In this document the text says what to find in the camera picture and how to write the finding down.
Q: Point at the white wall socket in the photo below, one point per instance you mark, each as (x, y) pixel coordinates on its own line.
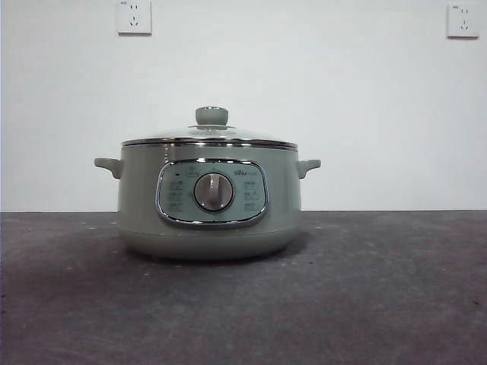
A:
(462, 22)
(134, 17)

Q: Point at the glass lid with green knob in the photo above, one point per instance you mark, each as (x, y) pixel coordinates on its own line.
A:
(211, 116)

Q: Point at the sage green electric pot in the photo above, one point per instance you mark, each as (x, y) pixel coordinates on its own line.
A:
(144, 213)

